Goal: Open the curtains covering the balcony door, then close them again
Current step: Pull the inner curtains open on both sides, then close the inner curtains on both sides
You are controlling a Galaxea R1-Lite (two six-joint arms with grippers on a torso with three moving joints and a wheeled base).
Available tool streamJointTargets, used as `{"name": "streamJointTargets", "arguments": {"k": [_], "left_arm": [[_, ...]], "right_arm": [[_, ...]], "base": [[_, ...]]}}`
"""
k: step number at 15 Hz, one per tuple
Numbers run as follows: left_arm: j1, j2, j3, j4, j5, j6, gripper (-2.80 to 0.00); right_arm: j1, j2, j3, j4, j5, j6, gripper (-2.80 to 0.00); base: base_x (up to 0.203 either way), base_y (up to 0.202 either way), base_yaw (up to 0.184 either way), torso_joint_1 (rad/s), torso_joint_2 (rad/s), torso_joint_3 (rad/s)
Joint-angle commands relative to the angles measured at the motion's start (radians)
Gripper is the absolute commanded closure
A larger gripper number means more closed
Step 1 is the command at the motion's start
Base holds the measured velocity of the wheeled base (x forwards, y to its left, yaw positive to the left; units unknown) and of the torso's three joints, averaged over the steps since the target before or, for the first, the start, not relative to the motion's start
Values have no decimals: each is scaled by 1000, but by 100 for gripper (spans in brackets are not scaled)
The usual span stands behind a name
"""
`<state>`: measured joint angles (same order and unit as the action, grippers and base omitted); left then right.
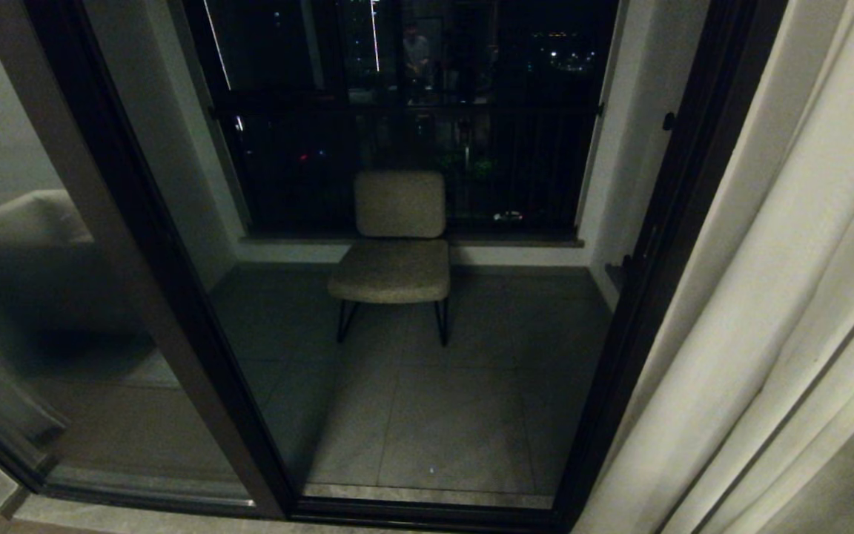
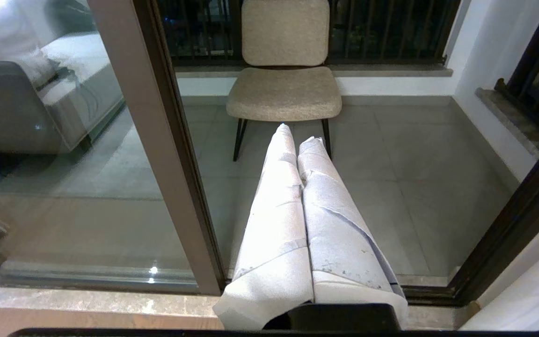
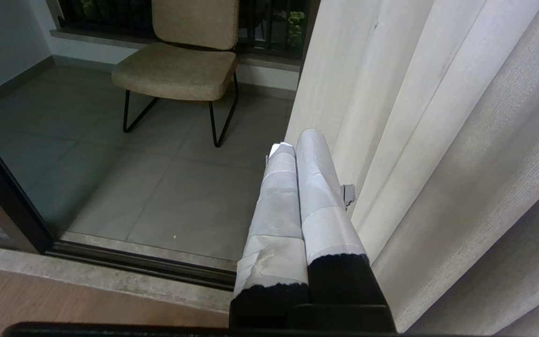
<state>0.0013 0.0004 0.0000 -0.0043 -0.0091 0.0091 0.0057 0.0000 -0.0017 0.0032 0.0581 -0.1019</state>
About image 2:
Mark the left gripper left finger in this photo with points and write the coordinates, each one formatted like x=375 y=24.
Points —
x=276 y=224

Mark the black balcony railing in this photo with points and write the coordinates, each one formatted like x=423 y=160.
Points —
x=307 y=30

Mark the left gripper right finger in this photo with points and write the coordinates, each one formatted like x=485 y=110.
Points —
x=339 y=234

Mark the black window grille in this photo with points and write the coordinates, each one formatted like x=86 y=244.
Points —
x=538 y=70

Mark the beige upholstered chair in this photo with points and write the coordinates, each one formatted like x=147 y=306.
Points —
x=284 y=70

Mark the dark door frame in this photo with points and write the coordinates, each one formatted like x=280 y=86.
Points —
x=513 y=224

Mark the sliding glass balcony door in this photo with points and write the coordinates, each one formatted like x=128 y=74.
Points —
x=82 y=150

